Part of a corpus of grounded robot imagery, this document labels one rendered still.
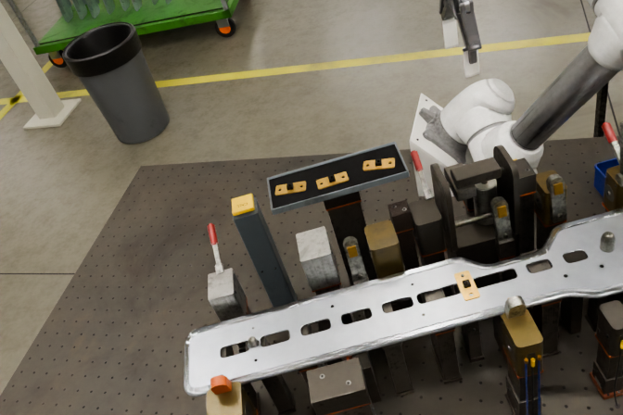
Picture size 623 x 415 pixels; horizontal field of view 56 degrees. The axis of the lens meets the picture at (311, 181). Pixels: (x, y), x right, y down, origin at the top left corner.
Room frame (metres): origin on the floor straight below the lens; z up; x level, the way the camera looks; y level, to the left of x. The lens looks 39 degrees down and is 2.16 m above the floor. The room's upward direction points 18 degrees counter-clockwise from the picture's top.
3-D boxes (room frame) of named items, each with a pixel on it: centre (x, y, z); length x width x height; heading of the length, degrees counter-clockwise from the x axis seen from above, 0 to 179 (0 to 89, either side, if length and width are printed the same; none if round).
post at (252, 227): (1.23, 0.19, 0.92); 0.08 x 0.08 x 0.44; 87
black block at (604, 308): (0.67, -0.54, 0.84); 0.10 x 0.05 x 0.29; 177
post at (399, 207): (1.09, -0.19, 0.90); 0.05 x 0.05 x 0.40; 87
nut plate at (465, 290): (0.87, -0.28, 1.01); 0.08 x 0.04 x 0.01; 177
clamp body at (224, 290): (1.08, 0.30, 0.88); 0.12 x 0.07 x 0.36; 177
